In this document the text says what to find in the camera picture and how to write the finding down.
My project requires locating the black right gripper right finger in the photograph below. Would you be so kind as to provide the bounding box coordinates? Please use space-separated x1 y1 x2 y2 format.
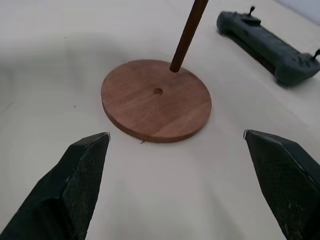
242 129 320 240

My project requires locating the dark grey remote controller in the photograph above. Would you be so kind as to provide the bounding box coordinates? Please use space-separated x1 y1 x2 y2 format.
215 5 320 87

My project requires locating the round wooden base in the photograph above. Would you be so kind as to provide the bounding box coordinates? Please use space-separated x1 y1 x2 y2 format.
101 59 213 144

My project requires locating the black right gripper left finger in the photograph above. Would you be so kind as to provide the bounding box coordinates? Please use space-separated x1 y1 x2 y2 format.
0 131 111 240

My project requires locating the dark wooden pole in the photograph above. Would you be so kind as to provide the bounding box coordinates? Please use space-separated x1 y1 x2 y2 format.
169 0 209 74

